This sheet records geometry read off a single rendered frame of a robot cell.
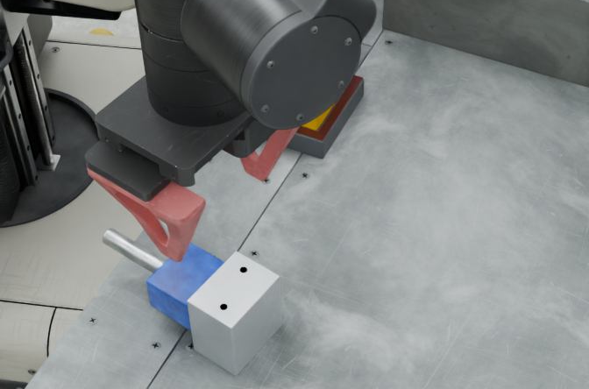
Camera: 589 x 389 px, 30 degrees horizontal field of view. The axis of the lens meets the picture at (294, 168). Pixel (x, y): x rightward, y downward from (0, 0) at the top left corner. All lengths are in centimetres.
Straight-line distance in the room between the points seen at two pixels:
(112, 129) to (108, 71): 117
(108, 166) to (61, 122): 110
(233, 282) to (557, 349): 22
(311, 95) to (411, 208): 35
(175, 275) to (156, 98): 19
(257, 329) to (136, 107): 20
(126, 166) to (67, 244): 93
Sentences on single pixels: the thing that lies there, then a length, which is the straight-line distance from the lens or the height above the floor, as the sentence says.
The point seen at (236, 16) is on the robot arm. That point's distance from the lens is 46.
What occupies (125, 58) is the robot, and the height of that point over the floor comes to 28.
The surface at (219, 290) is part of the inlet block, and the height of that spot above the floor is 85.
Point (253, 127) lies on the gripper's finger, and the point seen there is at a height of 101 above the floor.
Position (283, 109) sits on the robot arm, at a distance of 47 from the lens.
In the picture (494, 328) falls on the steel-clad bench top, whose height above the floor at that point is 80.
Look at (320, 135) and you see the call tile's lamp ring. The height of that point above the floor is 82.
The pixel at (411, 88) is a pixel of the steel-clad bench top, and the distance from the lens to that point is 90.
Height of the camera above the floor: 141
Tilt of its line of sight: 46 degrees down
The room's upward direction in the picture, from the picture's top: 1 degrees counter-clockwise
